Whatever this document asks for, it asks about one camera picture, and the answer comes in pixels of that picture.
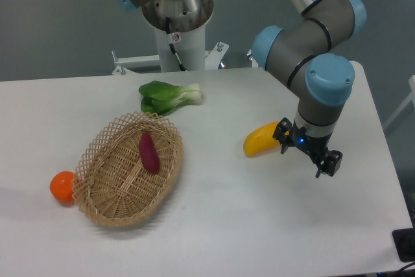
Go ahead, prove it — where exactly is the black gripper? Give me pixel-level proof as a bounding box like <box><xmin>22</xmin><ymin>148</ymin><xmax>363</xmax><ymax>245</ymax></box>
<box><xmin>272</xmin><ymin>117</ymin><xmax>343</xmax><ymax>178</ymax></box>

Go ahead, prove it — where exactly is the black cable on pedestal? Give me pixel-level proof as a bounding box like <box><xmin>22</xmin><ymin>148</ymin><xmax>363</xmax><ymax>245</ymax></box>
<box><xmin>165</xmin><ymin>17</ymin><xmax>188</xmax><ymax>72</ymax></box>

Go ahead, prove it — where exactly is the green bok choy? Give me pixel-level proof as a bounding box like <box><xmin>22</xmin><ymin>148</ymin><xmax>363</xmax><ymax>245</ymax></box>
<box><xmin>139</xmin><ymin>80</ymin><xmax>202</xmax><ymax>115</ymax></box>

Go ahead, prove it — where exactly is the woven wicker basket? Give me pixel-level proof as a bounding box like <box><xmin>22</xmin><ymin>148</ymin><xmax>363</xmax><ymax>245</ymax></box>
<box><xmin>73</xmin><ymin>112</ymin><xmax>183</xmax><ymax>227</ymax></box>

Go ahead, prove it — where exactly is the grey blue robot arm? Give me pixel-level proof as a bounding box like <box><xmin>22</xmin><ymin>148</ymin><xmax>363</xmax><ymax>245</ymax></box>
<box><xmin>118</xmin><ymin>0</ymin><xmax>366</xmax><ymax>176</ymax></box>

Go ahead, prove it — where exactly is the white frame at right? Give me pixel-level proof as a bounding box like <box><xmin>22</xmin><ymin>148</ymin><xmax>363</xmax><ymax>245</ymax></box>
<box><xmin>383</xmin><ymin>75</ymin><xmax>414</xmax><ymax>135</ymax></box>

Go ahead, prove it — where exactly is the yellow mango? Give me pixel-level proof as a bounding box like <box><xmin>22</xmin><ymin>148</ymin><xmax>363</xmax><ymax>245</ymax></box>
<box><xmin>243</xmin><ymin>121</ymin><xmax>279</xmax><ymax>157</ymax></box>

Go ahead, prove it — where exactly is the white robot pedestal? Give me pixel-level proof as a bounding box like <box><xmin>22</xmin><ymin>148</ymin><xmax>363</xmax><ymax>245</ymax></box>
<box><xmin>112</xmin><ymin>0</ymin><xmax>230</xmax><ymax>75</ymax></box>

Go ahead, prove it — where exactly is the black device at table edge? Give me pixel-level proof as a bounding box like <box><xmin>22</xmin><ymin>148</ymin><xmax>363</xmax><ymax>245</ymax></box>
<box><xmin>392</xmin><ymin>228</ymin><xmax>414</xmax><ymax>262</ymax></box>

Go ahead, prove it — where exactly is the purple sweet potato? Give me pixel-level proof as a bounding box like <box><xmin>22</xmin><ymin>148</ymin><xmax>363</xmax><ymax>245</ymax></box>
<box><xmin>139</xmin><ymin>133</ymin><xmax>160</xmax><ymax>174</ymax></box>

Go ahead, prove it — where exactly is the orange fruit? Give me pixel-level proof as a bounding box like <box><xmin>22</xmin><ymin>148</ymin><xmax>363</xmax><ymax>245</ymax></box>
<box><xmin>49</xmin><ymin>171</ymin><xmax>75</xmax><ymax>206</ymax></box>

